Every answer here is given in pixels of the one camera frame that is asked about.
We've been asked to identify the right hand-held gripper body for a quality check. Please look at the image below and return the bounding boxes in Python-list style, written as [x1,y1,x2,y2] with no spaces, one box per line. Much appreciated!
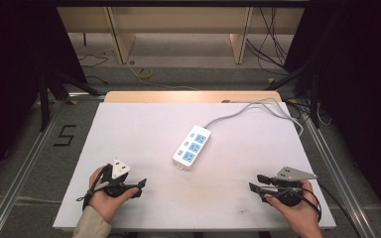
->
[269,166,318,208]

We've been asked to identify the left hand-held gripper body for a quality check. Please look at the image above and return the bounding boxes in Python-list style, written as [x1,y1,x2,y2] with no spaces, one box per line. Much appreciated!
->
[100,158,141,199]

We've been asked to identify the person's left hand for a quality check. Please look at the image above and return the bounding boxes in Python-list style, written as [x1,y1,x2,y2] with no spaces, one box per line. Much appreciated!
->
[88,165,141,224]

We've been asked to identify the person's right hand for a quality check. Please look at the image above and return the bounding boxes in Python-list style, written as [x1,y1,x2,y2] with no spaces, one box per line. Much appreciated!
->
[264,179,324,238]

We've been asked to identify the white power strip blue sockets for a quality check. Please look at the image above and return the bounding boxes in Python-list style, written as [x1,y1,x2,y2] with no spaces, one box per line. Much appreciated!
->
[172,124,212,172]

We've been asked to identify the black metal stand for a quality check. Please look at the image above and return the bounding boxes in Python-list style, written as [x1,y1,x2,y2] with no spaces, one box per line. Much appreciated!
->
[38,67,101,133]
[263,60,322,130]

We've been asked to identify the yellow tape roll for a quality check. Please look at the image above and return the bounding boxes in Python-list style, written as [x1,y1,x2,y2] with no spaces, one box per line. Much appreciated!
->
[136,66,154,80]

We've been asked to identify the black curtain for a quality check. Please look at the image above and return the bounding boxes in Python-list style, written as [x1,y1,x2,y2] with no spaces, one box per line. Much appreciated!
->
[282,0,381,229]
[0,0,88,192]

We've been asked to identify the beige wooden desk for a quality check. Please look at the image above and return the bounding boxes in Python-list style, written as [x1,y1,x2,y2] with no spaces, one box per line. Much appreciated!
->
[56,6,306,65]

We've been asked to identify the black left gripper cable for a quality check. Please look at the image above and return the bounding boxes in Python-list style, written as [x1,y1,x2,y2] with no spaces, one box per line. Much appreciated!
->
[75,164,112,211]

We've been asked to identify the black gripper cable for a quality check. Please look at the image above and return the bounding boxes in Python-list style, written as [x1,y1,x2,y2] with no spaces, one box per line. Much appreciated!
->
[75,164,112,211]
[277,180,362,238]

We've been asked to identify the aluminium floor rail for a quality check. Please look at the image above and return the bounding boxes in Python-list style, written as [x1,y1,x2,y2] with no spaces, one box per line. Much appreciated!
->
[0,98,67,238]
[305,113,379,238]

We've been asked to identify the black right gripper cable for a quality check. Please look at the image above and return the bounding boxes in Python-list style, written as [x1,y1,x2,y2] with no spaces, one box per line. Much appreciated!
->
[277,180,362,238]

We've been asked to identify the grey power strip cable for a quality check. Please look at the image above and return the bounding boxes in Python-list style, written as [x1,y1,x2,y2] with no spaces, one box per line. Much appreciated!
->
[203,96,305,137]

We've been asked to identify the white floor cable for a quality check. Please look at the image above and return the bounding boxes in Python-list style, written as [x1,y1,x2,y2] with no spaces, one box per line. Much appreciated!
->
[126,59,200,92]

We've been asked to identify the thin black floor cable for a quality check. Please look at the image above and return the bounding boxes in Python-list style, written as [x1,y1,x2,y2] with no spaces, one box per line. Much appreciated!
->
[77,54,110,85]

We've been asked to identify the bundle of black cables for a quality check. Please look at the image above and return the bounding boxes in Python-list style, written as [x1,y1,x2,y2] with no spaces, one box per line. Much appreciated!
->
[245,6,290,77]

